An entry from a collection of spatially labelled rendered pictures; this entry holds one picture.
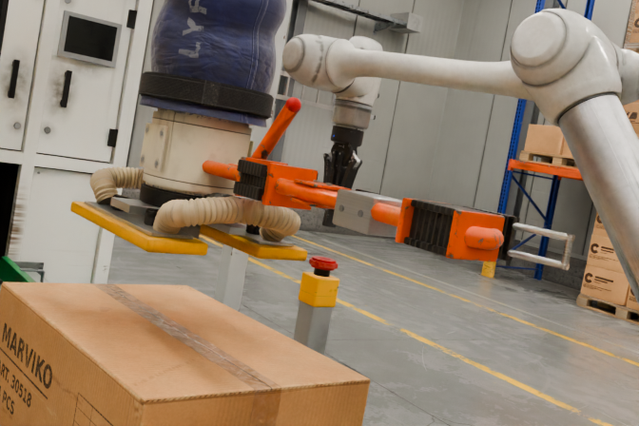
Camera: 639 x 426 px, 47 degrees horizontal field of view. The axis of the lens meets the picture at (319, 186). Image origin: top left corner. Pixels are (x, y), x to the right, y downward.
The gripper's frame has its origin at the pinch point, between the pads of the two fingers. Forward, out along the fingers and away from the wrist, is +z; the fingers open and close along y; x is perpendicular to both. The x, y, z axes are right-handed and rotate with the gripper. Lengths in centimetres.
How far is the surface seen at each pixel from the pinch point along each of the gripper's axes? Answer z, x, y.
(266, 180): -7, 50, -53
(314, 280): 16.5, 1.9, -1.2
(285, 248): 4, 36, -40
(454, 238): -6, 48, -88
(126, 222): 5, 60, -30
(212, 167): -6, 50, -35
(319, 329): 27.8, -2.0, -2.0
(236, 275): 61, -108, 229
